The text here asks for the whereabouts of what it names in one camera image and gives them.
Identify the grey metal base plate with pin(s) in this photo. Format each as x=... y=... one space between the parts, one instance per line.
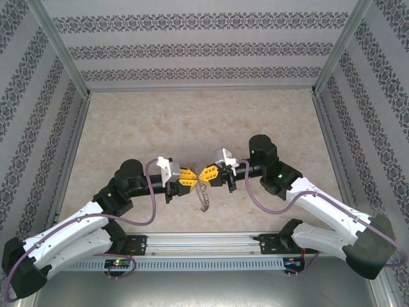
x=204 y=291

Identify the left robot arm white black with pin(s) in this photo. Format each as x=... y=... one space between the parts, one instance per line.
x=64 y=230

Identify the aluminium frame side rail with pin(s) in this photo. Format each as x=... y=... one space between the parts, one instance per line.
x=71 y=160
x=337 y=160

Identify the aluminium frame post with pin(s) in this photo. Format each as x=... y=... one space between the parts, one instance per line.
x=340 y=48

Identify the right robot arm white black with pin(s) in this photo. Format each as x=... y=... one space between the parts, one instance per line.
x=335 y=204

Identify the metal strip band with holes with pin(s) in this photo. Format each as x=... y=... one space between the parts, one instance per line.
x=203 y=201

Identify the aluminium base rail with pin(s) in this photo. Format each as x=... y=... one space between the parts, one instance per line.
x=204 y=243

